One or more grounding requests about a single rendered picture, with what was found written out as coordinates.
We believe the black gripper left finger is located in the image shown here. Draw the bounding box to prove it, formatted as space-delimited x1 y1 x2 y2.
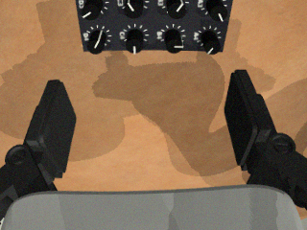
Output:
0 80 77 221

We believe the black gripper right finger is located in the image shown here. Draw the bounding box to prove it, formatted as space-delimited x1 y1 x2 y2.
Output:
224 69 307 210

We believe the black knob box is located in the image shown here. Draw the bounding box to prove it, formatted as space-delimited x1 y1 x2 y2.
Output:
76 0 233 55

